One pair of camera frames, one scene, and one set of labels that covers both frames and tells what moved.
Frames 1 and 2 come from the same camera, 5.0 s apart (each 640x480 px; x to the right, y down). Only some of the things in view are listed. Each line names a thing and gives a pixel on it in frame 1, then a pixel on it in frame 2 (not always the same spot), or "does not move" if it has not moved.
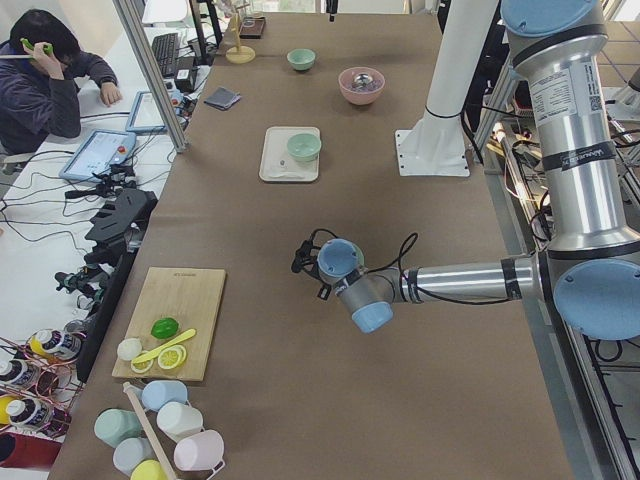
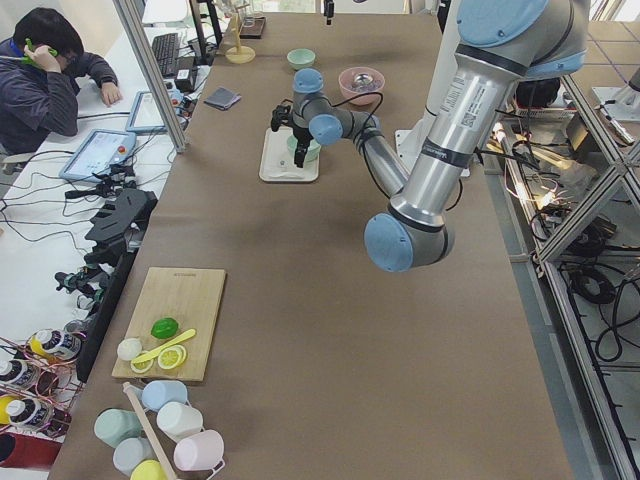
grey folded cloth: [222, 98] does not move
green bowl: [360, 256] → [313, 151]
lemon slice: [172, 356] does not move
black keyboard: [166, 48] does not move
